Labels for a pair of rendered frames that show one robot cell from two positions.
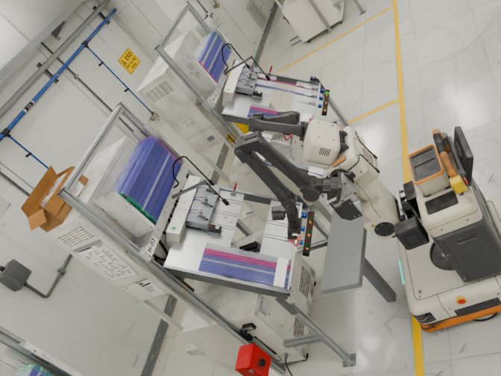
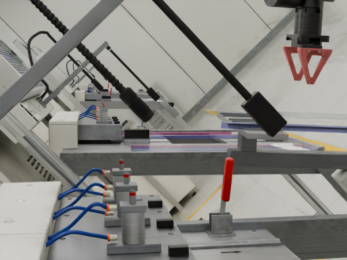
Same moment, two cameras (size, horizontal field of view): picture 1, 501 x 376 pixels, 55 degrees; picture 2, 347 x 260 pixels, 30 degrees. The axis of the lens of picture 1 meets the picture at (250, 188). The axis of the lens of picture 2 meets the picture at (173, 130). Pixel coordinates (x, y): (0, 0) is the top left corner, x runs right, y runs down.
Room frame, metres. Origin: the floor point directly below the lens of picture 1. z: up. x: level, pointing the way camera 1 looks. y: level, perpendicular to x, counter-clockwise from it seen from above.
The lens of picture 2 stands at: (2.05, 0.62, 1.31)
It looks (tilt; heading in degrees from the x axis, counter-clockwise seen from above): 9 degrees down; 321
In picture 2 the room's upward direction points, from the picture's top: 44 degrees counter-clockwise
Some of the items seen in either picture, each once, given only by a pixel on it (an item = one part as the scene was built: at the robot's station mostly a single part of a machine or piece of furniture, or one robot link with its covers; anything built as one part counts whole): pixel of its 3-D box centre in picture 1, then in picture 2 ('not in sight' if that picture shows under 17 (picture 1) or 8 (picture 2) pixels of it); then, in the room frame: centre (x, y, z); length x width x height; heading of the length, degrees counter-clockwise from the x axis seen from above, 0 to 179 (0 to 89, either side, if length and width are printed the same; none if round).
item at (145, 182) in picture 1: (147, 180); not in sight; (2.68, 0.41, 1.52); 0.51 x 0.13 x 0.27; 143
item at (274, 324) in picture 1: (253, 303); not in sight; (2.70, 0.54, 0.31); 0.70 x 0.65 x 0.62; 143
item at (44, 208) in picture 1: (70, 177); not in sight; (2.77, 0.71, 1.82); 0.68 x 0.30 x 0.20; 143
